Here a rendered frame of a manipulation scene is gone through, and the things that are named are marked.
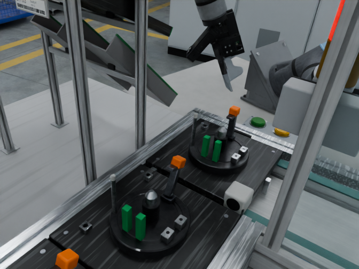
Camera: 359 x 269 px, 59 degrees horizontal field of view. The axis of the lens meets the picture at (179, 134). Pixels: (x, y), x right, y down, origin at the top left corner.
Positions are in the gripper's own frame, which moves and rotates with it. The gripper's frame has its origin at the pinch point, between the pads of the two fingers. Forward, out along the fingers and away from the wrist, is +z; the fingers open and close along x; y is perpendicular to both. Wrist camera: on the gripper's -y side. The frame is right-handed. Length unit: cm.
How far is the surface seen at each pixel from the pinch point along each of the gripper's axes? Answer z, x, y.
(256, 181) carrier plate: 4.8, -39.3, 0.9
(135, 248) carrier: -7, -59, -19
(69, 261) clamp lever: -18, -67, -21
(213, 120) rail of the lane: 3.4, -13.5, -6.3
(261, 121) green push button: 7.9, -14.2, 6.2
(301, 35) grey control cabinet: 98, 240, 77
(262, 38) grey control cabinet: 93, 254, 40
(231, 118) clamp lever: -5.6, -28.7, -0.4
